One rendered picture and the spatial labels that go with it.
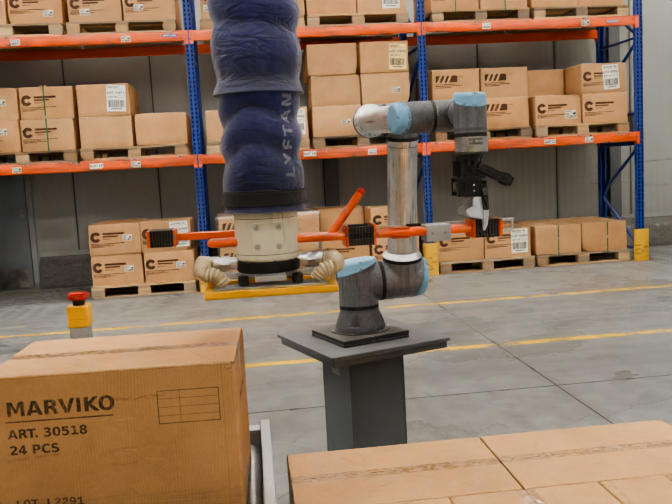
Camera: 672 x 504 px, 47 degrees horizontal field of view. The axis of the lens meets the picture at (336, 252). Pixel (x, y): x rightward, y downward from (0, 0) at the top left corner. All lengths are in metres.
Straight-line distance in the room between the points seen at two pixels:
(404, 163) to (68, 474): 1.54
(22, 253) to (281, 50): 9.06
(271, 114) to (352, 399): 1.28
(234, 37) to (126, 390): 0.90
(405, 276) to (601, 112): 7.52
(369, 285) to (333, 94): 6.54
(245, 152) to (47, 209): 8.90
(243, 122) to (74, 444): 0.89
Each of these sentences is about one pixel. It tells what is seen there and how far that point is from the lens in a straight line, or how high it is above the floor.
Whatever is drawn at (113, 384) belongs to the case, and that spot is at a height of 0.91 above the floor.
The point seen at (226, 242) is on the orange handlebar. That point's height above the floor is 1.22.
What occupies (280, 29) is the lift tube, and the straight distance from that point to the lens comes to 2.02.
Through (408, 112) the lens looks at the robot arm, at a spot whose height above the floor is 1.54.
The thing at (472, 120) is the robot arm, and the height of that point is 1.50.
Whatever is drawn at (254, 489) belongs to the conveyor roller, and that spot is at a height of 0.55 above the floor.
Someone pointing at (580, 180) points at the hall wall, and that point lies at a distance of 11.53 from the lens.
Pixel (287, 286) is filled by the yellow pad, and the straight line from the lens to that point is 1.97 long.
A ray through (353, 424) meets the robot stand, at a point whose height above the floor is 0.45.
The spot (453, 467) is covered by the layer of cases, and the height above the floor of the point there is 0.54.
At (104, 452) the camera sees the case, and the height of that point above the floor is 0.74.
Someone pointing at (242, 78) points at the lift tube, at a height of 1.63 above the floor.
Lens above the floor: 1.41
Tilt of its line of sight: 6 degrees down
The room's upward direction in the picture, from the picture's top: 3 degrees counter-clockwise
